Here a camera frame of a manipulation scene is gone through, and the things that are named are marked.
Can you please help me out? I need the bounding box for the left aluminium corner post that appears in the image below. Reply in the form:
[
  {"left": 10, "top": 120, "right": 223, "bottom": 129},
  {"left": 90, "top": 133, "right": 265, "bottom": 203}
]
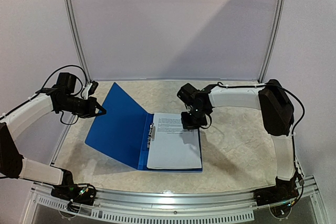
[{"left": 64, "top": 0, "right": 92, "bottom": 81}]

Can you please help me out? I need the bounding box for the perforated white cable tray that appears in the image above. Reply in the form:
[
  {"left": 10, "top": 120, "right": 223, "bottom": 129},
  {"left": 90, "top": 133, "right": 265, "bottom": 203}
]
[{"left": 31, "top": 196, "right": 256, "bottom": 223}]

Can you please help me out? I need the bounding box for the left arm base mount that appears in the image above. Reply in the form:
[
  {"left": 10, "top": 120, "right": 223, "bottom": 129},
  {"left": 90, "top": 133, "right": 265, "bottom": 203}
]
[{"left": 51, "top": 183, "right": 97, "bottom": 206}]

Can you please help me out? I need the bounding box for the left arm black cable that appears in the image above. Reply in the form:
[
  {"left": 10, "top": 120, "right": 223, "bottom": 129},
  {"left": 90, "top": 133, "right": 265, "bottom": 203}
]
[{"left": 39, "top": 64, "right": 88, "bottom": 125}]

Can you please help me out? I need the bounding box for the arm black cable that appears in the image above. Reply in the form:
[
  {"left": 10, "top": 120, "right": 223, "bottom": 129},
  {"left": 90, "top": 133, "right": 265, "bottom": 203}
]
[
  {"left": 199, "top": 82, "right": 306, "bottom": 204},
  {"left": 39, "top": 64, "right": 88, "bottom": 125}
]

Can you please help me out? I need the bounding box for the blue file folder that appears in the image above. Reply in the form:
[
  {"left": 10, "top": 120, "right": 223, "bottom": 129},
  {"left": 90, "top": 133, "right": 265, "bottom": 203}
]
[{"left": 85, "top": 83, "right": 203, "bottom": 172}]

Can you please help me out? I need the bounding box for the white paper sheet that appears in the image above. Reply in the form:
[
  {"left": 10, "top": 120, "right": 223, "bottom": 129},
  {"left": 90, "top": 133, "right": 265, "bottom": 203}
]
[{"left": 146, "top": 113, "right": 203, "bottom": 170}]

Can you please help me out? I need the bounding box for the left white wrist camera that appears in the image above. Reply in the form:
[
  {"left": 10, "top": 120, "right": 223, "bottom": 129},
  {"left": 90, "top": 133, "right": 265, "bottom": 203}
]
[{"left": 80, "top": 81, "right": 99, "bottom": 100}]

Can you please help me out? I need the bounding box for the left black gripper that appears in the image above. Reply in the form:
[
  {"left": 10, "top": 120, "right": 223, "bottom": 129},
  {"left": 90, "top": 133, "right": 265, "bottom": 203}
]
[{"left": 59, "top": 95, "right": 106, "bottom": 118}]

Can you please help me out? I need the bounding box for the right aluminium corner post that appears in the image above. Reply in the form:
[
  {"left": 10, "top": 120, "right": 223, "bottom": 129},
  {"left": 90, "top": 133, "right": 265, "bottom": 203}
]
[{"left": 258, "top": 0, "right": 285, "bottom": 82}]

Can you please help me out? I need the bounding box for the aluminium front rail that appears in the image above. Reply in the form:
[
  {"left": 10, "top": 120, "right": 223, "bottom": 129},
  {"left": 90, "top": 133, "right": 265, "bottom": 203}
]
[{"left": 25, "top": 176, "right": 324, "bottom": 223}]

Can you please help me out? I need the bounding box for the aluminium corner post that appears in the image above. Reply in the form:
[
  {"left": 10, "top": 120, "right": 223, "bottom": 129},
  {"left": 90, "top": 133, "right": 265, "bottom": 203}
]
[
  {"left": 258, "top": 0, "right": 285, "bottom": 82},
  {"left": 64, "top": 0, "right": 92, "bottom": 81}
]

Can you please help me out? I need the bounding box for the folder metal clip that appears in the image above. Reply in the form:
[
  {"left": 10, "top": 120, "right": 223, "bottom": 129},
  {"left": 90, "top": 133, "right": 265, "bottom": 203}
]
[{"left": 147, "top": 123, "right": 155, "bottom": 148}]

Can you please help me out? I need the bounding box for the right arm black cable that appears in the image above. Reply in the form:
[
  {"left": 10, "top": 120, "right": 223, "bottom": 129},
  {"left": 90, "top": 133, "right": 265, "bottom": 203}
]
[{"left": 199, "top": 82, "right": 306, "bottom": 204}]

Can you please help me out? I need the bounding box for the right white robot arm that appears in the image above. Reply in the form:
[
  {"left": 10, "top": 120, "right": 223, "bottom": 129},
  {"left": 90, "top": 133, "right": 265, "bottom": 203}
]
[{"left": 177, "top": 79, "right": 296, "bottom": 201}]

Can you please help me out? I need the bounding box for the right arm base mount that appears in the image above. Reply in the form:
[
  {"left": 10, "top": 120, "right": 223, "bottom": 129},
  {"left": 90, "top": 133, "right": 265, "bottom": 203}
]
[{"left": 253, "top": 178, "right": 305, "bottom": 207}]

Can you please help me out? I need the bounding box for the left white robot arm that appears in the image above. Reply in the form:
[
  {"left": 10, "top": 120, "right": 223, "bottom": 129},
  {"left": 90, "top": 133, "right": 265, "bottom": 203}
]
[{"left": 1, "top": 72, "right": 106, "bottom": 200}]

